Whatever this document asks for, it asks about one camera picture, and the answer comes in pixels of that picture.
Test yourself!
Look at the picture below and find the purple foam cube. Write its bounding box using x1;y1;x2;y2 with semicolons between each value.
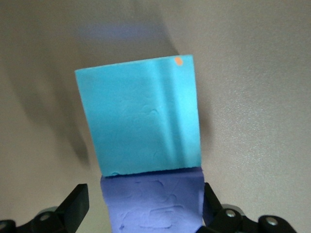
99;167;216;233

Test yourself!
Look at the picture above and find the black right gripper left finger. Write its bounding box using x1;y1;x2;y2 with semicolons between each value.
0;183;89;233

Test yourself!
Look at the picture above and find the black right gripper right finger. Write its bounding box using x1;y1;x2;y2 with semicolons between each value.
201;182;296;233

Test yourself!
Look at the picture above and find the brown table cover sheet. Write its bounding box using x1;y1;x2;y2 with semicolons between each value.
0;0;311;233

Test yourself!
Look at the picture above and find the light blue cube orange speck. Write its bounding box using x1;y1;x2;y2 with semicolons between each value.
74;54;203;177

